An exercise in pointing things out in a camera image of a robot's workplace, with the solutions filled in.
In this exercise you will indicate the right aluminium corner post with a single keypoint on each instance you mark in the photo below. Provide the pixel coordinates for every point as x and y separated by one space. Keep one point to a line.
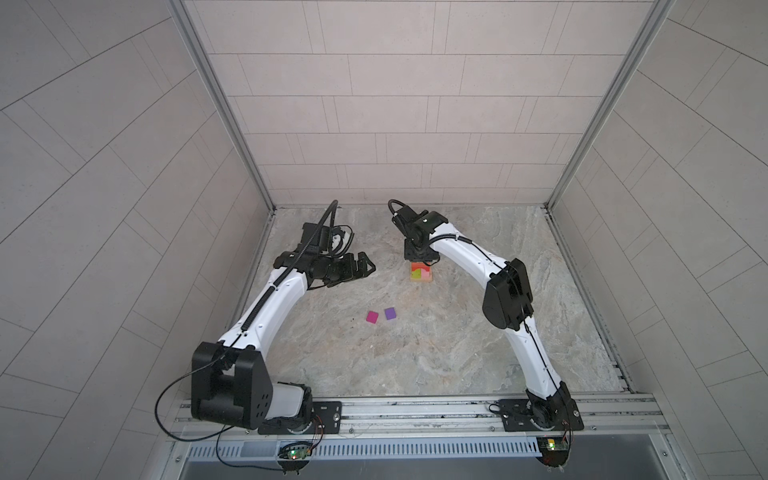
645 36

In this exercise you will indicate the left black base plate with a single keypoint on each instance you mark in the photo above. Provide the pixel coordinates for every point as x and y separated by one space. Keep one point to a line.
327 417

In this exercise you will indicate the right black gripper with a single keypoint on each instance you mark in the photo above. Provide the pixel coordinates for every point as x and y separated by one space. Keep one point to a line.
408 254

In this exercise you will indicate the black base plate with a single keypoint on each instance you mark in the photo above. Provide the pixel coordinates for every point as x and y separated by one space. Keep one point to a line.
327 417
516 416

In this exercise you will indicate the left controller board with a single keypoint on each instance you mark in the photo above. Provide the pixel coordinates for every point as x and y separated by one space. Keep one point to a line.
295 452

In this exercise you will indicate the controller board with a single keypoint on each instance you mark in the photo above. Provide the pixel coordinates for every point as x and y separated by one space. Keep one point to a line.
554 452
295 452

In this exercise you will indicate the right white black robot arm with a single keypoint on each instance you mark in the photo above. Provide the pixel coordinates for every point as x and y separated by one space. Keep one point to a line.
507 305

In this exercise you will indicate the right controller board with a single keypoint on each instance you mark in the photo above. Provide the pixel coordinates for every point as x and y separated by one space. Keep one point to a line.
554 452

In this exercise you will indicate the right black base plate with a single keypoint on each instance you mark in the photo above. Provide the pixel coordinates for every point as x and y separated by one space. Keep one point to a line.
516 416

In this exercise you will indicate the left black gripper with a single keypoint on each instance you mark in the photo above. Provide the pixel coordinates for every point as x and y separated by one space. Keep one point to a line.
347 273

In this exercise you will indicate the left corrugated black conduit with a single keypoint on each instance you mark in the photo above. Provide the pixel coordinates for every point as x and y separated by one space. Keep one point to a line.
294 258

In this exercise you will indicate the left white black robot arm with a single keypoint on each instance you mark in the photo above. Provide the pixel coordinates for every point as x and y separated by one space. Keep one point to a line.
230 382

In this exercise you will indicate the aluminium corner post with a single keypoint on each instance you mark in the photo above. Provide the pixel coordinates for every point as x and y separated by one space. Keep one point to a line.
192 40
645 36

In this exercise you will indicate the left aluminium corner post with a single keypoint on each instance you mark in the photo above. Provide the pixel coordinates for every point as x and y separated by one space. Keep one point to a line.
192 40

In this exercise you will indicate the corrugated black conduit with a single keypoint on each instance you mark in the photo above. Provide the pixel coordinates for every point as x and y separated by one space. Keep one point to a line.
396 207
294 258

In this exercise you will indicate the aluminium mounting rail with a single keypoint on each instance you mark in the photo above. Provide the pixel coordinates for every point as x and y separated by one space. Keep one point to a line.
469 416

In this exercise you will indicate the right corrugated black conduit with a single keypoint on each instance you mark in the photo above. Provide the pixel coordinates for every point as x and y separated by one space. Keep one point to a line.
396 207

